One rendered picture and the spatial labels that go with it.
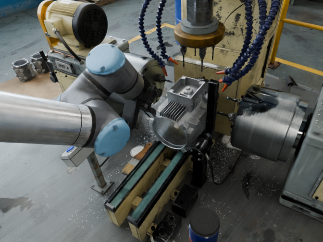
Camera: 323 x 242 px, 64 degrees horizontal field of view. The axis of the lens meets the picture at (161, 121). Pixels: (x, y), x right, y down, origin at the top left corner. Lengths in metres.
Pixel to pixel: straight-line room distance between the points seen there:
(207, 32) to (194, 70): 0.27
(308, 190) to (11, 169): 1.22
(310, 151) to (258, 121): 0.17
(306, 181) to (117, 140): 0.65
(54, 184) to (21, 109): 0.78
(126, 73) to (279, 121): 0.51
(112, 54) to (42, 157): 0.82
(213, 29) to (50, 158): 0.92
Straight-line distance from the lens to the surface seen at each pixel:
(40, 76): 3.42
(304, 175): 0.96
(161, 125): 1.06
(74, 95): 0.65
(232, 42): 1.16
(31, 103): 0.49
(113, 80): 0.66
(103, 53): 0.67
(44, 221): 1.14
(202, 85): 0.99
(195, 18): 0.92
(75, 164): 0.91
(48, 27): 1.31
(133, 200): 1.02
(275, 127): 0.90
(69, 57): 1.28
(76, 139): 0.53
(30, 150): 1.42
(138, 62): 1.13
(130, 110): 0.81
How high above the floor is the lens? 1.71
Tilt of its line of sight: 42 degrees down
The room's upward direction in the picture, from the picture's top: 5 degrees counter-clockwise
